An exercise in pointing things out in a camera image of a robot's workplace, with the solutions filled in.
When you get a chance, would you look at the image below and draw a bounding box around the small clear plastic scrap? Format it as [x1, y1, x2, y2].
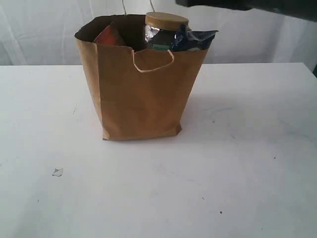
[52, 168, 63, 177]

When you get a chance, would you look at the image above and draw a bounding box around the brown kraft stand-up pouch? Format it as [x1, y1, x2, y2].
[93, 21, 126, 46]

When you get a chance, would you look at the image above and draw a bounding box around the brown paper shopping bag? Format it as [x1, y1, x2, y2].
[74, 14, 207, 140]

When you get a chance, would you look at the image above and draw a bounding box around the clear jar with gold lid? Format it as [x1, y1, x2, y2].
[144, 11, 189, 51]

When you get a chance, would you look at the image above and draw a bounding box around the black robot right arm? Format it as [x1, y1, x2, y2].
[175, 0, 317, 22]

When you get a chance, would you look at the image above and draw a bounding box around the spaghetti packet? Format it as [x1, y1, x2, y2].
[169, 24, 218, 52]

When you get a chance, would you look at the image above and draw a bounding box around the white backdrop curtain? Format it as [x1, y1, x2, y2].
[0, 0, 317, 69]

